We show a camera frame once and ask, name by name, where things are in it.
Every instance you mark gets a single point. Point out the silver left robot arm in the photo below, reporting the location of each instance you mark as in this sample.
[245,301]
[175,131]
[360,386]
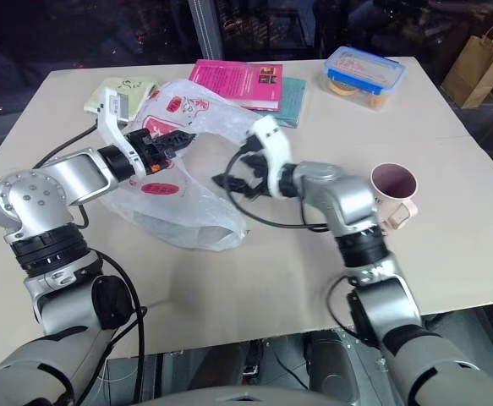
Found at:
[56,182]

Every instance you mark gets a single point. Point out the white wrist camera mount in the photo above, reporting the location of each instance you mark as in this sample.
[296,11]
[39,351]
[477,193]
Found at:
[111,120]
[273,144]

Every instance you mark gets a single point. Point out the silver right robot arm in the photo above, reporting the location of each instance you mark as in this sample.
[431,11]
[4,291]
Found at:
[347,199]

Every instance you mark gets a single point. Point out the clear blue-lidded food container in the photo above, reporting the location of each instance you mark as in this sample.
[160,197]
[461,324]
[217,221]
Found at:
[362,67]

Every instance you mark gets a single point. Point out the brown paper bag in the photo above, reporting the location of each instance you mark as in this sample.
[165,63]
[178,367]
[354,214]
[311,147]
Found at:
[478,67]

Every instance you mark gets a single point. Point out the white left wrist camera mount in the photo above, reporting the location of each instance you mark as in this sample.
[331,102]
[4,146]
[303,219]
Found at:
[111,120]

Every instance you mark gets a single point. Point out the silver robot torso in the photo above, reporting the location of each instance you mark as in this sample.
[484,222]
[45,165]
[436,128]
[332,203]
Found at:
[246,397]

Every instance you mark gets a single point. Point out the pink mug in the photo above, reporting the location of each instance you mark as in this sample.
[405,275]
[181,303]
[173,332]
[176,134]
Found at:
[392,199]

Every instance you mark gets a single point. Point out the translucent red-printed plastic bag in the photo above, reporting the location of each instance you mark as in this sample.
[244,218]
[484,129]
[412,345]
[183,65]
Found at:
[204,127]

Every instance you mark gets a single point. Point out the pale green printed packet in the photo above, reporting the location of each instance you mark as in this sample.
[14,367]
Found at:
[123,91]

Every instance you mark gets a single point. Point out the teal notebook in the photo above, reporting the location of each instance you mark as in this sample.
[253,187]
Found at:
[292,97]

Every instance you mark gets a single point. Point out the grey metal post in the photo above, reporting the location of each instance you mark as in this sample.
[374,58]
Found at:
[207,25]

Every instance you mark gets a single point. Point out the pink book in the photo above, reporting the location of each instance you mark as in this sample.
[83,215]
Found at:
[229,80]

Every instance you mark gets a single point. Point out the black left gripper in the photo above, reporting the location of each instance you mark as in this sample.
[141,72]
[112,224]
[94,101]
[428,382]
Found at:
[151,148]

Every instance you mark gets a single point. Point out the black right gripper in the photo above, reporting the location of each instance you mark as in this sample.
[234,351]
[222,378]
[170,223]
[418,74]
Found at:
[262,184]

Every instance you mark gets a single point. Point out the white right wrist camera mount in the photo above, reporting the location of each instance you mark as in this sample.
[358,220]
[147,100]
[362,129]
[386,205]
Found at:
[273,144]

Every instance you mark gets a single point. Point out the dark rounded shape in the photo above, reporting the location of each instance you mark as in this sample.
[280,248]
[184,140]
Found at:
[330,363]

